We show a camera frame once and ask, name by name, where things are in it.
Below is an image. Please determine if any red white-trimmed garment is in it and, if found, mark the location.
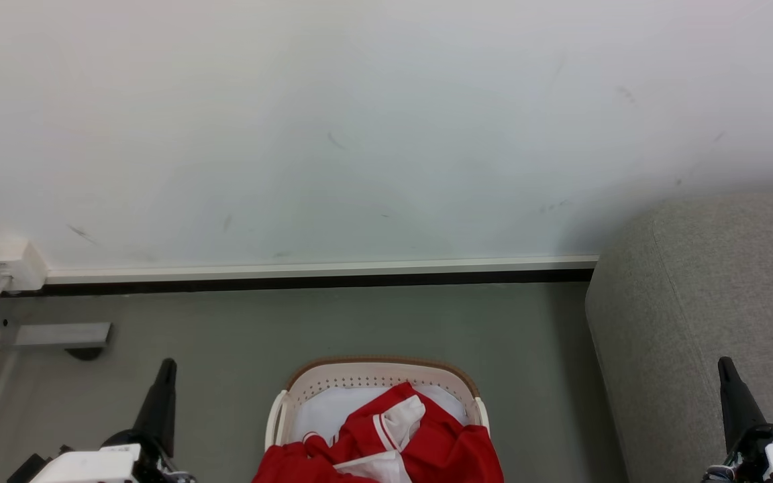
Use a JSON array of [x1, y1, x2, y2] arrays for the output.
[[252, 382, 505, 483]]

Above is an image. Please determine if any white wall junction box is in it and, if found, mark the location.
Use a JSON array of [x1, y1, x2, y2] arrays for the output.
[[0, 237, 48, 293]]

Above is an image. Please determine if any grey fabric sofa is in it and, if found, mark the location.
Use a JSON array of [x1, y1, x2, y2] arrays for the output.
[[585, 193, 773, 483]]

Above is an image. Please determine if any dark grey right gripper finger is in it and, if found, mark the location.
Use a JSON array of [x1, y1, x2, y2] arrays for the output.
[[718, 356, 748, 455], [726, 356, 768, 445]]

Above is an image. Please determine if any white garment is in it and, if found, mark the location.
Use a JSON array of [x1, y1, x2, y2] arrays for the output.
[[291, 385, 469, 445]]

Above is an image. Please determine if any grey metal frame bracket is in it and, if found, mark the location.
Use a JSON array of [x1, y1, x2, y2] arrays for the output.
[[0, 255, 113, 362]]

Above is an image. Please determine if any cream perforated laundry basket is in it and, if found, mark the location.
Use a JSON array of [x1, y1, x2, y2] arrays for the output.
[[264, 356, 491, 451]]

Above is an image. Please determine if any white and black baseboard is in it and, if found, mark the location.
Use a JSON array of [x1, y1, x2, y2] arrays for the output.
[[0, 254, 600, 297]]

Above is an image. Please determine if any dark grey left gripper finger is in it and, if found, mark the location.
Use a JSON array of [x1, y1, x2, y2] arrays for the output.
[[153, 359, 178, 458], [133, 359, 170, 451]]

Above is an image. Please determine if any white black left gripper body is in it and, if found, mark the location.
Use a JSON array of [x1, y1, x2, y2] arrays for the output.
[[7, 429, 197, 483]]

